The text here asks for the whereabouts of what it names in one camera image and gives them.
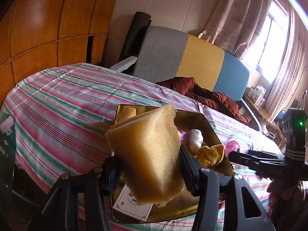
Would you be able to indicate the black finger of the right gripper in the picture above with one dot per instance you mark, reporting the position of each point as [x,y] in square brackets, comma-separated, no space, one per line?
[253,158]

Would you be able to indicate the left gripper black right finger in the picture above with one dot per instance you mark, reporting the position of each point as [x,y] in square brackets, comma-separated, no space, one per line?
[190,169]

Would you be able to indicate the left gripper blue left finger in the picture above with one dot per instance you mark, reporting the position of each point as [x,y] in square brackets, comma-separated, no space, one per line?
[112,170]

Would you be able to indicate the white cardboard box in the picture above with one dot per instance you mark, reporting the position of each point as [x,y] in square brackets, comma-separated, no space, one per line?
[127,204]

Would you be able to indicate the white plastic bag ball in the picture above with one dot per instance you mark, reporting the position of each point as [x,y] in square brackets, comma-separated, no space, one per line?
[195,140]

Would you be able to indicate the white box on sill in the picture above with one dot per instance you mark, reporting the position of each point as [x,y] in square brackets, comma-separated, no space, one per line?
[257,94]

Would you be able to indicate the striped pink green bedsheet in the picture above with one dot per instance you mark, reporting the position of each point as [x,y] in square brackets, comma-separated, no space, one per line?
[62,113]

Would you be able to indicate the rust red blanket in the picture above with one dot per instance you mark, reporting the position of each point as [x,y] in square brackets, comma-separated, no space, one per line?
[215,100]

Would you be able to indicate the white foam piece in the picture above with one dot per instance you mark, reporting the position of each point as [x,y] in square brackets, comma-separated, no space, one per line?
[124,64]

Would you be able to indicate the glass side table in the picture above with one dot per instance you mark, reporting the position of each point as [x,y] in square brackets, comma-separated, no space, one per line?
[8,150]

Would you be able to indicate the grey yellow blue headboard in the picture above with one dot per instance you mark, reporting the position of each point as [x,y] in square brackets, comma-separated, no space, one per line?
[167,53]

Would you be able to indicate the black rolled mat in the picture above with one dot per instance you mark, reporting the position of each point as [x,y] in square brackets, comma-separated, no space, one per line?
[135,35]

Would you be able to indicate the beige curtain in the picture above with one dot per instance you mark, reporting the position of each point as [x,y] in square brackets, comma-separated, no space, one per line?
[235,25]

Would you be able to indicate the orange wooden wardrobe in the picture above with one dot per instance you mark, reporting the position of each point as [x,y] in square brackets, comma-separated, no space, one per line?
[39,34]

